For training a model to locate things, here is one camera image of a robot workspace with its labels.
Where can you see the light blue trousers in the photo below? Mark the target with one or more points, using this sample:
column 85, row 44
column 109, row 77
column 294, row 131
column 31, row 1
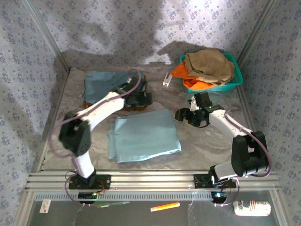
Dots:
column 145, row 136

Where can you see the denim blue trousers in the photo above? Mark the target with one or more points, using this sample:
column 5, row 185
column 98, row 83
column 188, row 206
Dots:
column 98, row 84

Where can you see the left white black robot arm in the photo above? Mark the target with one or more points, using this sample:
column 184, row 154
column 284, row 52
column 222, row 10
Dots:
column 103, row 108

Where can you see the orange trousers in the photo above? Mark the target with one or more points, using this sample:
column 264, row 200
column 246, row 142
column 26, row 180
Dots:
column 195, row 85

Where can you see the tan khaki trousers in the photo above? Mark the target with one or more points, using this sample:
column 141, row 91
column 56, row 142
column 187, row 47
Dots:
column 209, row 66

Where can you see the white plastic block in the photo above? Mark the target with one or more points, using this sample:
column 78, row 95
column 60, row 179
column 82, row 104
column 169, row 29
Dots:
column 167, row 80

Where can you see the teal plastic basket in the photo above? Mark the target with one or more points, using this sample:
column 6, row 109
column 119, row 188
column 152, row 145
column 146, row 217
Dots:
column 237, row 75

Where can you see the right black controller board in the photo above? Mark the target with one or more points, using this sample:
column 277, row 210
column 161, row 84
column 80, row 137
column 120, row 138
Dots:
column 218, row 196

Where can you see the black controller board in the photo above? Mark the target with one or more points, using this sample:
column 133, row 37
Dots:
column 218, row 196
column 87, row 196

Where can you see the orange marker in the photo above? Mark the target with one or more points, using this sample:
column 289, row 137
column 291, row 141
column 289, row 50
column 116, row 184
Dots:
column 164, row 206

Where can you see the white can with flag print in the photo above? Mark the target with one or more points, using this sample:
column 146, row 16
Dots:
column 251, row 208

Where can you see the green pen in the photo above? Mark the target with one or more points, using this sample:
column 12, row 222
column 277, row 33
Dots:
column 113, row 204

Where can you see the left black controller board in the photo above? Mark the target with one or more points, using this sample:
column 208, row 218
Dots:
column 87, row 196

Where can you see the white tag with red mark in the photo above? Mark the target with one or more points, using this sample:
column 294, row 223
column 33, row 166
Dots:
column 45, row 206

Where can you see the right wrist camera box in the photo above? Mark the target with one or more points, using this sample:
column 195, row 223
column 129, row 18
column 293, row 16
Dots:
column 193, row 103

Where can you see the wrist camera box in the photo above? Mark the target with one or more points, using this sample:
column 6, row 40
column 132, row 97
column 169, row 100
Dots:
column 193, row 103
column 129, row 80

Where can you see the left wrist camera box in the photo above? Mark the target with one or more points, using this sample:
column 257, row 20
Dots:
column 129, row 80

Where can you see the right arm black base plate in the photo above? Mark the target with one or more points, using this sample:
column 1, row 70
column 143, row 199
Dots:
column 201, row 181

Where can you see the aluminium mounting rail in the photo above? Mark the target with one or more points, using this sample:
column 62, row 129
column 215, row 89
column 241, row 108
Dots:
column 152, row 180

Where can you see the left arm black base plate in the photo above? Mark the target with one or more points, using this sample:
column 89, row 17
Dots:
column 104, row 181

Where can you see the aluminium corner post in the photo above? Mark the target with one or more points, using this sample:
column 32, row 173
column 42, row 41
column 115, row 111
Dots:
column 44, row 30
column 256, row 33

